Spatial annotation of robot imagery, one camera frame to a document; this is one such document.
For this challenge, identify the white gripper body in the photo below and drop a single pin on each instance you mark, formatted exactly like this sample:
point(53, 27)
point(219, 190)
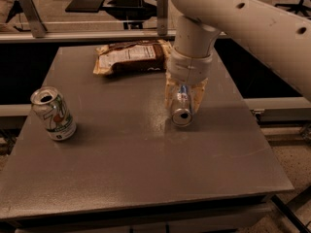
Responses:
point(189, 67)

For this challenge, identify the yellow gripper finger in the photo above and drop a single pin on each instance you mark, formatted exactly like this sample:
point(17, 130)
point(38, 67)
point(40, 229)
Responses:
point(171, 86)
point(198, 91)

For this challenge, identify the silver blue redbull can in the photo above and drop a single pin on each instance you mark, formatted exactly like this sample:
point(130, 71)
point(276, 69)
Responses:
point(181, 107)

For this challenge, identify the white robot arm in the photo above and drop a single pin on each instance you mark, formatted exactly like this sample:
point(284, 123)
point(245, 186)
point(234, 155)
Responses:
point(277, 38)

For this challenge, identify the green white 7up can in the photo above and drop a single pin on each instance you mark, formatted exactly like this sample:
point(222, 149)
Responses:
point(50, 107)

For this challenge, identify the brown white snack bag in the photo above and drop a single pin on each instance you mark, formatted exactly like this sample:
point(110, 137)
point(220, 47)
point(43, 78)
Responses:
point(135, 56)

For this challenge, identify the dark background desk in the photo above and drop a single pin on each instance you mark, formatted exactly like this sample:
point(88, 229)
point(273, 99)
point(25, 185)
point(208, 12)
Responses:
point(132, 13)

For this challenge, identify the white horizontal rail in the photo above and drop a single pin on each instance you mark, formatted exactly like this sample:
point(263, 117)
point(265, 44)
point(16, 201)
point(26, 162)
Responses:
point(83, 37)

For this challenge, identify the middle metal rail bracket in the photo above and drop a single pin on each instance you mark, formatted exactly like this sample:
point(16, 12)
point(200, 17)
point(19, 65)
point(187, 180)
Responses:
point(162, 14)

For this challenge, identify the metal rail bracket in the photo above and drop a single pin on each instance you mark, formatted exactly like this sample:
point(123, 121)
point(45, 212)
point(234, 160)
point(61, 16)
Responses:
point(162, 14)
point(36, 26)

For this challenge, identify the left metal rail bracket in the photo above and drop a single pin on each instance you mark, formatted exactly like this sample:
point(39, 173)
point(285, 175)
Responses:
point(36, 26)

